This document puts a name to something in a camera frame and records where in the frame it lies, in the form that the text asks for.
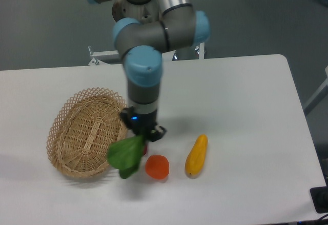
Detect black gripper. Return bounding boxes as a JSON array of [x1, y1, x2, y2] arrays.
[[119, 107, 167, 142]]

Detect green bok choy vegetable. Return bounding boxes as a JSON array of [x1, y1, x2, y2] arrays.
[[107, 135, 145, 179]]

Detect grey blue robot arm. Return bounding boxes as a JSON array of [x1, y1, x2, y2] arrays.
[[88, 0, 210, 142]]

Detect woven wicker basket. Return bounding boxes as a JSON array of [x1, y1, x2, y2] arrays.
[[46, 88, 127, 178]]

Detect purple eggplant toy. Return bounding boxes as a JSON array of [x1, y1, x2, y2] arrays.
[[142, 144, 148, 156]]

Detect orange round fruit toy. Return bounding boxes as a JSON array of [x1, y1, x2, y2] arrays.
[[145, 155, 169, 180]]

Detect yellow squash toy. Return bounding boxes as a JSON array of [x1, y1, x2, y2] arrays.
[[185, 134, 208, 177]]

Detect black device table corner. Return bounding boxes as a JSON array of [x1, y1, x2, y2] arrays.
[[310, 186, 327, 214]]

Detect white metal bracket left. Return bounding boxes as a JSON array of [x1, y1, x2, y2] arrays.
[[88, 46, 121, 66]]

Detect white table leg frame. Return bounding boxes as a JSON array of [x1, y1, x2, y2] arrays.
[[303, 67, 327, 116]]

